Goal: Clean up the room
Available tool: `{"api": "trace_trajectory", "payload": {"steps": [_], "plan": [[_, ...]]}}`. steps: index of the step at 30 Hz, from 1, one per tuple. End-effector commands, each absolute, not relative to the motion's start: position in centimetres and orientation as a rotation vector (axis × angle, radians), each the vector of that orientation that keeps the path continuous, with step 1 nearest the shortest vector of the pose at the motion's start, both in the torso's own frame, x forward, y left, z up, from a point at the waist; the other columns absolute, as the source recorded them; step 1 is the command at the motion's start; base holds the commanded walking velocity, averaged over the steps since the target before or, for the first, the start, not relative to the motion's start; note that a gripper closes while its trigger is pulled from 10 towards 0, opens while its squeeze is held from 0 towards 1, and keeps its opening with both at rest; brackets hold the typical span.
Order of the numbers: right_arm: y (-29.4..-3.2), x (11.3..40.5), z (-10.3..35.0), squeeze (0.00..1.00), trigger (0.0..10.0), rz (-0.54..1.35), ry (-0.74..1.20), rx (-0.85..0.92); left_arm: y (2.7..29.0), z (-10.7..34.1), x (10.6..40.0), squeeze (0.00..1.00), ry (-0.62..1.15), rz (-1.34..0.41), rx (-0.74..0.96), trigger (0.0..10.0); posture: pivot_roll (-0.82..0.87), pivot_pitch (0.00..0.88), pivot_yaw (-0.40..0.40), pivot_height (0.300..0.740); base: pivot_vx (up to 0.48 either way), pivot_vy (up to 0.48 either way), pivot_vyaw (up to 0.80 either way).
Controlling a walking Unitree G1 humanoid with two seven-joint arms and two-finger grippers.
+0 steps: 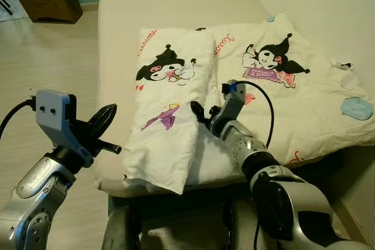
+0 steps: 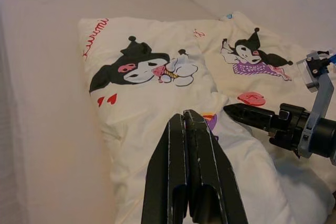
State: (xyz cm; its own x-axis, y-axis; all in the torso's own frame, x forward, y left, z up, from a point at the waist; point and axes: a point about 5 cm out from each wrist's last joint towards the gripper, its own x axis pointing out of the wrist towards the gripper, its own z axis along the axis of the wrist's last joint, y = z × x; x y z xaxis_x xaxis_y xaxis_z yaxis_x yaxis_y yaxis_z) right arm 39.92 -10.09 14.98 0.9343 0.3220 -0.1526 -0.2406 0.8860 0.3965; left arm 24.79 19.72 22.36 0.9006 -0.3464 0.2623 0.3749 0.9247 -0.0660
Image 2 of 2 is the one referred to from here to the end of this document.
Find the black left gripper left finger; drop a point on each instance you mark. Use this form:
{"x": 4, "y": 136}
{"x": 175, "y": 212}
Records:
{"x": 165, "y": 182}

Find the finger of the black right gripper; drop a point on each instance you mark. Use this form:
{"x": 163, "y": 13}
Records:
{"x": 249, "y": 115}

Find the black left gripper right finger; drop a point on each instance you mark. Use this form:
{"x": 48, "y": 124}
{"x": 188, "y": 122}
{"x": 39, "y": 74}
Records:
{"x": 210, "y": 182}

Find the cream cartoon print blanket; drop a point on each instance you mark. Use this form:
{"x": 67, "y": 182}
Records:
{"x": 157, "y": 103}

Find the cream sheeted mattress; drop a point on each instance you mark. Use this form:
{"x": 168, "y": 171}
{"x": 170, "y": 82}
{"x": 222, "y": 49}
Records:
{"x": 39, "y": 77}

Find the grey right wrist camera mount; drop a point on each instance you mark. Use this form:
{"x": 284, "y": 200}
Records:
{"x": 324, "y": 95}

